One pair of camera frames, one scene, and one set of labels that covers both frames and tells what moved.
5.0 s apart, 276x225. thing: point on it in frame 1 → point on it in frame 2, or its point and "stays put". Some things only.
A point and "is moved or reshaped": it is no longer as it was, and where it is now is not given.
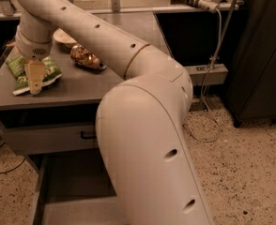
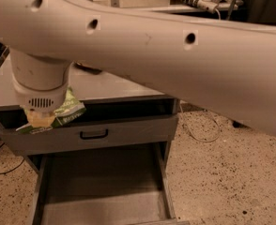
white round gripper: x=34 y=50 → x=41 y=100
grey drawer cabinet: x=56 y=129 stays put
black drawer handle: x=86 y=136 stays put
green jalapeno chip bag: x=17 y=66 is moved or reshaped
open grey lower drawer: x=73 y=189 stays put
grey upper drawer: x=57 y=138 stays put
